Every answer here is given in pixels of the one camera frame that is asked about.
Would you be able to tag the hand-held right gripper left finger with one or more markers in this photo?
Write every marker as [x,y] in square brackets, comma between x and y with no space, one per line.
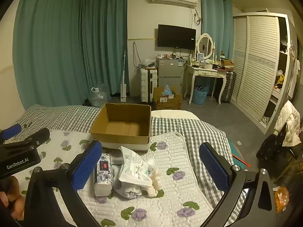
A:
[87,165]

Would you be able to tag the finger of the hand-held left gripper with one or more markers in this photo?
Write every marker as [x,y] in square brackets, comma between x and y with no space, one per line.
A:
[35,137]
[11,130]

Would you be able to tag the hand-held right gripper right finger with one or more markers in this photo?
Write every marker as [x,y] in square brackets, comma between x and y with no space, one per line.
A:
[213,167]

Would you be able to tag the white tissue pack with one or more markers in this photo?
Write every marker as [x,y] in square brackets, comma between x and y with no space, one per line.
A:
[103,184]

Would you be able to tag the white printed plastic package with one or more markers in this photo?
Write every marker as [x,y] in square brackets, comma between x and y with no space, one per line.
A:
[132,167]

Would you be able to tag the brown cardboard box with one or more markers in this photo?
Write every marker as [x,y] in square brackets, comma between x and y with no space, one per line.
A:
[123,123]

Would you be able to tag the cream fluffy sock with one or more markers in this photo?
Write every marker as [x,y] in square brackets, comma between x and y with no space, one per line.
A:
[153,182]

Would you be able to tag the person's left hand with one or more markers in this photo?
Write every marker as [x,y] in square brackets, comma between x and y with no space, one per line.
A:
[14,205]

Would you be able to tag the red stick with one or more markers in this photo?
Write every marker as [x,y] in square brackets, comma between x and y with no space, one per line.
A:
[241,160]

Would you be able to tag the grey checked bedsheet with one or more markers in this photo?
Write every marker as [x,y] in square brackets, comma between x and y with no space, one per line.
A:
[201,132]

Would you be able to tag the floral quilted mat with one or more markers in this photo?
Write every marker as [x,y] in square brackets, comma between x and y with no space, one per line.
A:
[170,194]

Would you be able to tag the dark floral garment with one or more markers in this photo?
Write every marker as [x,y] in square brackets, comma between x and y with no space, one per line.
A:
[272,146]

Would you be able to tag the clear water jug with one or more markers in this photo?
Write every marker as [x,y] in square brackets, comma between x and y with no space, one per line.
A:
[97,98]

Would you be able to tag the blue laundry basket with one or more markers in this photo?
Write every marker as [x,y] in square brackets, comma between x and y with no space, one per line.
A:
[200,97]

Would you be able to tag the orange plastic bag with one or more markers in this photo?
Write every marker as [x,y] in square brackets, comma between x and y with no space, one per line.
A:
[281,199]

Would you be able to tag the printed cardboard box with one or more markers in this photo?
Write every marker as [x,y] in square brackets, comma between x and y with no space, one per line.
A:
[168,102]

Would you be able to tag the dark hard suitcase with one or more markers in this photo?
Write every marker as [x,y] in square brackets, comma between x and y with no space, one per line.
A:
[228,87]

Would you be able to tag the teal curtain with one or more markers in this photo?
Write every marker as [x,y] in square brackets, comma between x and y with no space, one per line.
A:
[47,52]
[104,40]
[215,28]

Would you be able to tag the white flat mop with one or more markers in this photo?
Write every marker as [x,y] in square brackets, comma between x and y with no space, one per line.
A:
[123,87]

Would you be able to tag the white puffer jacket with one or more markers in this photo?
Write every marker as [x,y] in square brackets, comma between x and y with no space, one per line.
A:
[290,123]

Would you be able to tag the blue plastic bag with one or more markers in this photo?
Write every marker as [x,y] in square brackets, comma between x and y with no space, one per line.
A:
[168,90]

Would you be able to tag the white dressing table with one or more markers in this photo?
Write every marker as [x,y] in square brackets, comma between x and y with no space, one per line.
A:
[204,72]

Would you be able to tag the white ribbed suitcase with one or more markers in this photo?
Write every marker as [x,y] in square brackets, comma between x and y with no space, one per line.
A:
[148,85]

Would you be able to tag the grey mini fridge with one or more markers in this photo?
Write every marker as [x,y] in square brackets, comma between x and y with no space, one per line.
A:
[169,75]

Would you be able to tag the stack of books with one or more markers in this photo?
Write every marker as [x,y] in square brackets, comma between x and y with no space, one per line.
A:
[227,63]

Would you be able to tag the white louvered wardrobe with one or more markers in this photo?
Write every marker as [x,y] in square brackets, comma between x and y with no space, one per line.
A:
[258,63]

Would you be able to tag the oval white vanity mirror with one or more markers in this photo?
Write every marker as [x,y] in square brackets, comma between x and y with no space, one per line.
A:
[205,46]

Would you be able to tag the black wall television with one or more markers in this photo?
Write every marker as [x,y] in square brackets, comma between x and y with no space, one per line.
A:
[176,36]

